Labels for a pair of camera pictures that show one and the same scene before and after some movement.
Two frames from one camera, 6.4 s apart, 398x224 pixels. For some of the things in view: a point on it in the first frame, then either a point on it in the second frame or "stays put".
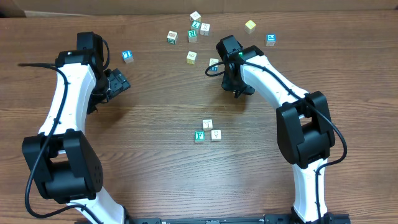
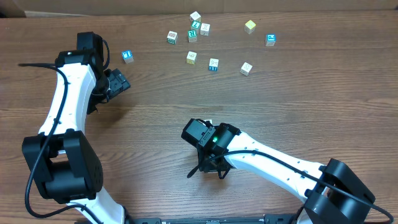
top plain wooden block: x=195 y=16 stays put
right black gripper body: x=237 y=90 to x=193 y=134
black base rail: x=329 y=218 stays put
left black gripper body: x=119 y=82 stays put
